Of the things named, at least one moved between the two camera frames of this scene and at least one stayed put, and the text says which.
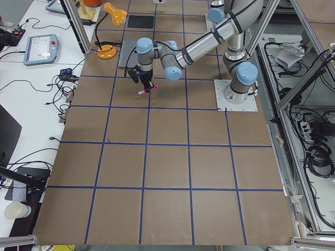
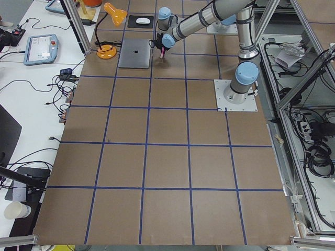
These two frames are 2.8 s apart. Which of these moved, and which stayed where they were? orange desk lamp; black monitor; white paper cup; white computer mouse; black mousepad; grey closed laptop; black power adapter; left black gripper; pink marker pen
Moved: pink marker pen; left black gripper; white computer mouse
Stayed: white paper cup; black mousepad; black monitor; orange desk lamp; black power adapter; grey closed laptop
